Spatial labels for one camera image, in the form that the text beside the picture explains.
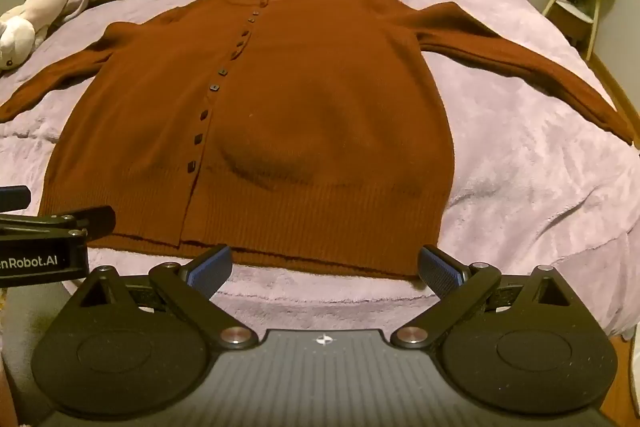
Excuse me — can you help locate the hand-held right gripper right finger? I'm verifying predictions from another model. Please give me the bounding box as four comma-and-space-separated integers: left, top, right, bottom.
390, 244, 572, 351

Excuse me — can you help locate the purple bed sheet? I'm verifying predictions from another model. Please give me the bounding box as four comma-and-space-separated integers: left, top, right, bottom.
0, 0, 640, 344

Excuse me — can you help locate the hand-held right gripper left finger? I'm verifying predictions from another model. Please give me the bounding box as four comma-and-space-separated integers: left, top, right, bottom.
77, 244, 258, 351

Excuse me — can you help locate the white plush toy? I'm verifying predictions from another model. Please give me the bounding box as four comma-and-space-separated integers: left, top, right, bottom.
0, 0, 110, 73

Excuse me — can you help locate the brown knit cardigan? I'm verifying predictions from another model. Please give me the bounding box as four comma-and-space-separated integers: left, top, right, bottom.
0, 0, 636, 281

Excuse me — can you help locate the yellow side table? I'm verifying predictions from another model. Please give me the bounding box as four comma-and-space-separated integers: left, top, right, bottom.
542, 0, 619, 61

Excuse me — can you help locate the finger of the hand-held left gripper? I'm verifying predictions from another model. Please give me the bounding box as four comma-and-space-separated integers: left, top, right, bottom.
0, 187, 31, 212
0, 205, 117, 242

